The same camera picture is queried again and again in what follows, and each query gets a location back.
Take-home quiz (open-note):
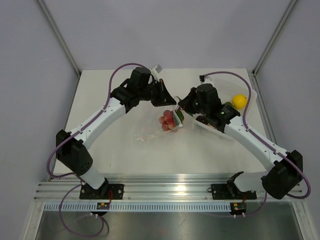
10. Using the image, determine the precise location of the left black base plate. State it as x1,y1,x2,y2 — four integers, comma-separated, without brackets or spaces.
79,183,124,200

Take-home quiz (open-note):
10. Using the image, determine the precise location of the white plastic basket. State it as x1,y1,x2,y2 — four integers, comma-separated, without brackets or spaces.
193,75,262,141

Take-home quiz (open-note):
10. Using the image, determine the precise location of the clear dotted zip bag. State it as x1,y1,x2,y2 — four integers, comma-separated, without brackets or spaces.
133,104,195,142

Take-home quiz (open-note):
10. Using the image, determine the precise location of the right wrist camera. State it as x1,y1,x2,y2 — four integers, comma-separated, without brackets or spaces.
199,75,214,85

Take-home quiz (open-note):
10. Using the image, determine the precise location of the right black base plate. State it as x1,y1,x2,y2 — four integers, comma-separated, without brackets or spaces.
207,183,257,200

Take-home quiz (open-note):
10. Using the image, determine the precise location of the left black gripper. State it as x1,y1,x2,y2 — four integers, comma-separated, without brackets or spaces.
138,79,177,108

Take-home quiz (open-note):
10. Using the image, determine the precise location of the red apple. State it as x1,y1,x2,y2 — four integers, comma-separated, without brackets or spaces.
195,115,210,126

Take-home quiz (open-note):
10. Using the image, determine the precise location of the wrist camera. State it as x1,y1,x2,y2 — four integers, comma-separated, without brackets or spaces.
199,75,214,85
149,64,163,81

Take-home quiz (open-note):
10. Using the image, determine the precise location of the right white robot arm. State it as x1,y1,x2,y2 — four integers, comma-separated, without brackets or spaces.
178,83,303,200

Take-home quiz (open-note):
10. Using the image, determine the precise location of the aluminium frame post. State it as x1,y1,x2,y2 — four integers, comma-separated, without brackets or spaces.
252,0,300,77
35,0,82,78

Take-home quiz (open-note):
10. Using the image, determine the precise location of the right aluminium frame post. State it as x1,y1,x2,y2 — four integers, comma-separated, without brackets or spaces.
252,0,300,77

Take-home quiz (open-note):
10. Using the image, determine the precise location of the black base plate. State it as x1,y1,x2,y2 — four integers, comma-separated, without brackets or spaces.
79,183,124,200
207,183,257,200

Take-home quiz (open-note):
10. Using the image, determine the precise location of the yellow lemon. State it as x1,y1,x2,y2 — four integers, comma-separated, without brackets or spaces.
231,94,248,109

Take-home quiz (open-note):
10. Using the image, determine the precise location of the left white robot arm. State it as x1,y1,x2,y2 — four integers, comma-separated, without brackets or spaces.
56,63,177,199

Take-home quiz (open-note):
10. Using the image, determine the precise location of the left aluminium frame post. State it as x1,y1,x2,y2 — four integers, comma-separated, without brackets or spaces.
35,0,82,78

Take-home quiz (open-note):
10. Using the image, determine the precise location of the aluminium mounting rail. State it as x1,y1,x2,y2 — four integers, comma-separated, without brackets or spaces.
33,173,306,202

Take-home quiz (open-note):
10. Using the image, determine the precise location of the white slotted cable duct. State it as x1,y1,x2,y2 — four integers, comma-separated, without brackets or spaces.
44,201,231,213

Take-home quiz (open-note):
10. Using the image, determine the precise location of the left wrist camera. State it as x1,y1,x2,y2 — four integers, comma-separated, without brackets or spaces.
149,64,163,81

